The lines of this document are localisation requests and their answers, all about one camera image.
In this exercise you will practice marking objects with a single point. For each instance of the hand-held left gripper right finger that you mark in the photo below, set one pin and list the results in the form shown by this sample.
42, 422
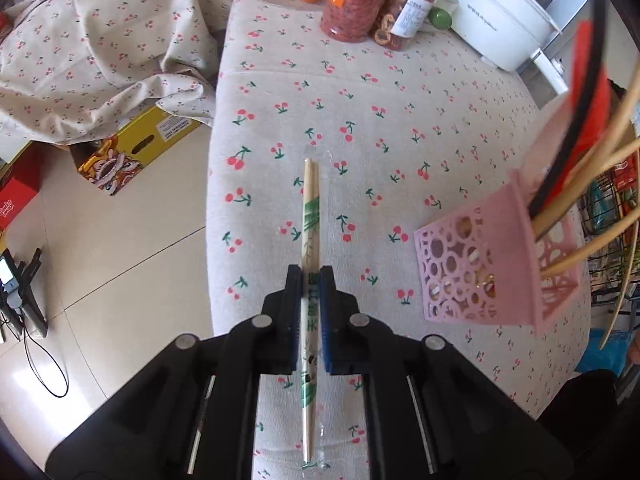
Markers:
326, 320

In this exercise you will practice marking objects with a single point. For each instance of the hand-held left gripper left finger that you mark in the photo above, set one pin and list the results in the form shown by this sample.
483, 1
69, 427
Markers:
295, 320

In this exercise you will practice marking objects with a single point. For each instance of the plastic-wrapped wooden chopsticks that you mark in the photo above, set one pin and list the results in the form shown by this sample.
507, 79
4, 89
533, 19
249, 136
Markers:
311, 240

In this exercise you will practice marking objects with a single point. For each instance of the pink perforated utensil holder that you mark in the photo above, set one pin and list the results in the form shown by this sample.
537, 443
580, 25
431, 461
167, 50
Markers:
500, 220

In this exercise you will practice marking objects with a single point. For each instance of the wooden chopstick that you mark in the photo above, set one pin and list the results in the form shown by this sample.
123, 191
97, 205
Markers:
607, 127
620, 292
595, 187
592, 259
602, 169

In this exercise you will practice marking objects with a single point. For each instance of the red plastic spoon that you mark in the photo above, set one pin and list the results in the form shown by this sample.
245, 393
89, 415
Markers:
580, 55

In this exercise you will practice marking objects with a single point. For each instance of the cherry print tablecloth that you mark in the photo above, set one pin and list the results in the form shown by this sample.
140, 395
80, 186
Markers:
400, 135

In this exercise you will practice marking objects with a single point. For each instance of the yellow cardboard box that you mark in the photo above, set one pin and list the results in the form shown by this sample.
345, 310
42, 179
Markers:
150, 130

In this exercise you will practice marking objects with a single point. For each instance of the black electronic device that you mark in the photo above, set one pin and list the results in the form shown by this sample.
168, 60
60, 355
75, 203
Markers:
30, 305

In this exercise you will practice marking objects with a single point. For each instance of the blue plastic bag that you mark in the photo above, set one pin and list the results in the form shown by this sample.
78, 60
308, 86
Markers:
607, 351

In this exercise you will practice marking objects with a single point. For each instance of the red box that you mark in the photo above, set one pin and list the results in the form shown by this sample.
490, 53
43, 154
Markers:
15, 200

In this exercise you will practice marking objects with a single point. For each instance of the jar of red goji berries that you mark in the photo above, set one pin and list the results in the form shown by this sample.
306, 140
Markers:
355, 10

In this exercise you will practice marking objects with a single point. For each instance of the small green fruit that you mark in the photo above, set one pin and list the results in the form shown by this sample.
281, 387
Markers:
440, 18

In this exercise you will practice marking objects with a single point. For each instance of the jar of dried fruit slices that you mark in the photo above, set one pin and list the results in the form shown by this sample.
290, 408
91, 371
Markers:
415, 7

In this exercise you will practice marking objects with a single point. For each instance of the crumpled cherry print cloth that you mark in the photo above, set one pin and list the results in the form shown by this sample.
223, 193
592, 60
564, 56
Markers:
100, 35

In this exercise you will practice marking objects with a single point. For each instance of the white electric cooking pot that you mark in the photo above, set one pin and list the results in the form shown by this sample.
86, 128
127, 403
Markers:
500, 15

